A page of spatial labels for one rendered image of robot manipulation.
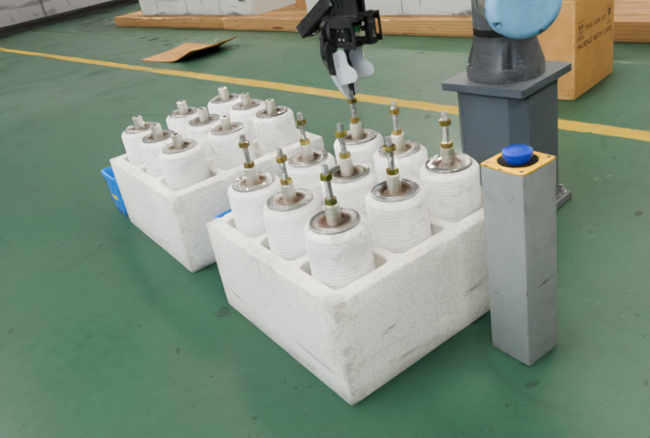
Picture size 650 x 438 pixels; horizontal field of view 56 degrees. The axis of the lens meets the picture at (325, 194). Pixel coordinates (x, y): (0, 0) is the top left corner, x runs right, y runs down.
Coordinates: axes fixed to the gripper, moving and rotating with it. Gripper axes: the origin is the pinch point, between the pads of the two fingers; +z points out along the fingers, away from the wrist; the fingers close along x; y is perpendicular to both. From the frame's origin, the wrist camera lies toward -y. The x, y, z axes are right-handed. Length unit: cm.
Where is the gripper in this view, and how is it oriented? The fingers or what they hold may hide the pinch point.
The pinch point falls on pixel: (347, 89)
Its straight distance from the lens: 116.4
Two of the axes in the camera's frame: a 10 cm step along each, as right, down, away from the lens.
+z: 1.7, 8.9, 4.2
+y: 6.7, 2.1, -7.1
